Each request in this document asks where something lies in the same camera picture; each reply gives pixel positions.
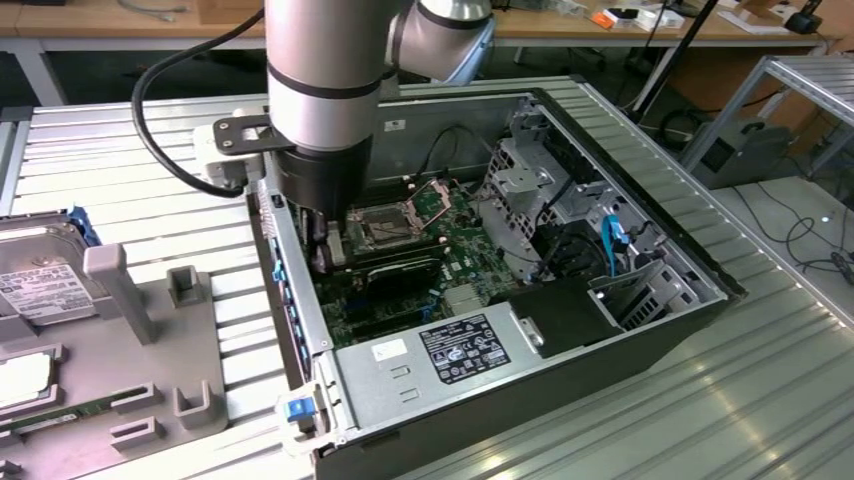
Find CPU socket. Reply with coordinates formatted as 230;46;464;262
345;203;428;251

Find grey power supply unit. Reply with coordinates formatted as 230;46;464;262
330;298;556;437

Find green Dell motherboard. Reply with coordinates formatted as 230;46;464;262
292;174;519;351

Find black loose cables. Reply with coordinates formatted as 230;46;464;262
732;182;854;287

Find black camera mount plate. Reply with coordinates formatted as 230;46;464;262
210;113;300;157

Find blue case latch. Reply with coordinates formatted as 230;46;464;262
277;393;316;427

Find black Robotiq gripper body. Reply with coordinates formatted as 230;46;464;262
277;138;376;224

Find black open PC case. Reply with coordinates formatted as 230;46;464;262
240;87;748;480

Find black desk device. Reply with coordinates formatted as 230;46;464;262
780;0;827;37

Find blue SATA wire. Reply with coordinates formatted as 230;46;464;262
600;214;632;279

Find metal socket cover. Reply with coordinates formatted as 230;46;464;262
397;177;456;236

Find aluminium profile frame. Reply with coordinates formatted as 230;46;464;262
677;53;854;176

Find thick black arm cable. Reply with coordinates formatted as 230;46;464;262
130;7;268;199

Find green RAM stick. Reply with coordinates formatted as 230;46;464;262
0;399;125;437

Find black tripod pole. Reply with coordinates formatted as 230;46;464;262
629;0;723;115

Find hard disk with blue carrier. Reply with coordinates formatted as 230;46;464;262
0;205;112;330

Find black wire bundle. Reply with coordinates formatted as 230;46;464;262
532;227;605;286

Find silver chipset heatsink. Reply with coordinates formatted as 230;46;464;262
442;286;486;309

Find black looped wire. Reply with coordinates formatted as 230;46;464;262
422;125;500;179

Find grey box device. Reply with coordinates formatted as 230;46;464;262
692;122;812;190

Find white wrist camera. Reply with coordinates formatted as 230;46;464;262
190;124;268;197

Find silver metal drive cage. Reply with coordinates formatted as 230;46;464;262
476;97;668;286

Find aluminium side rail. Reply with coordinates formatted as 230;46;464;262
0;106;33;220

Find perforated metal disk bay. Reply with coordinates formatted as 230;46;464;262
585;259;709;334

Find grey printed parts rack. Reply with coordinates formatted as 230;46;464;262
0;242;232;480

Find black long expansion slot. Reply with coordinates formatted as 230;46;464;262
352;322;434;346
349;312;432;335

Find long wooden workbench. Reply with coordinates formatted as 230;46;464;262
0;0;828;51

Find silver CPU chip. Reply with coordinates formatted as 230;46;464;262
0;353;59;409

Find green graphics card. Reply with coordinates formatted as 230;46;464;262
312;219;442;302

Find orange white small box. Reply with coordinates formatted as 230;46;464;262
589;5;685;32

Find black plastic cover box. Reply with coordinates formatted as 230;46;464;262
507;278;627;360

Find brown cardboard box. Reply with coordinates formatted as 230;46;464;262
732;0;792;24

